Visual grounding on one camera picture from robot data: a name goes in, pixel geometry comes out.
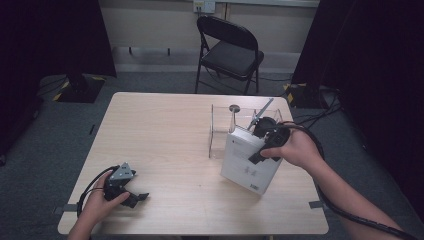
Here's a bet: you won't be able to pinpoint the dark curtain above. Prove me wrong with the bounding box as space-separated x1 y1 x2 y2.
0 0 118 161
291 0 424 223

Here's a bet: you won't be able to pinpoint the clear acrylic book holder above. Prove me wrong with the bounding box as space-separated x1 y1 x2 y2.
208 103 284 160

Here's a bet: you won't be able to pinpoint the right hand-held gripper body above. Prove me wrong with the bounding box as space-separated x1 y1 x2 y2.
247 97 292 149

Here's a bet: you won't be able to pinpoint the person's right hand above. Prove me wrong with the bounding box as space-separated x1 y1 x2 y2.
259 128 326 172

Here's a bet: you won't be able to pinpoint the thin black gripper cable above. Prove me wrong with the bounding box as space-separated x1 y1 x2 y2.
76 165 120 218

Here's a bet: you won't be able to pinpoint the black floor cables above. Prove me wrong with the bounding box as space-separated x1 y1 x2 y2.
293 87 344 130

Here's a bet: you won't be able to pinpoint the black spiral-wrapped cable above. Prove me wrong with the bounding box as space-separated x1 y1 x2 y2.
279 121 419 240

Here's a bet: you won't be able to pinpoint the black stand base yellow tape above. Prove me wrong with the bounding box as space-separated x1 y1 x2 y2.
283 81 322 109
52 73 106 104

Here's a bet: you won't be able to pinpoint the black folding chair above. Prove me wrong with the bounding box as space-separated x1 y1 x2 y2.
194 14 265 96

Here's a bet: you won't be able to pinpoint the person's left hand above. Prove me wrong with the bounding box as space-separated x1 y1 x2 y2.
82 181 132 224

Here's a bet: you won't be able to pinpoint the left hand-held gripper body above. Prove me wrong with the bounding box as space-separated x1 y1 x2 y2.
103 162 138 201

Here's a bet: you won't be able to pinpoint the white book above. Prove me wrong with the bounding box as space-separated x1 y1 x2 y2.
219 128 284 196

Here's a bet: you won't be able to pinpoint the white wall outlet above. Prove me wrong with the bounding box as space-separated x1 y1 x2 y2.
193 0 217 14

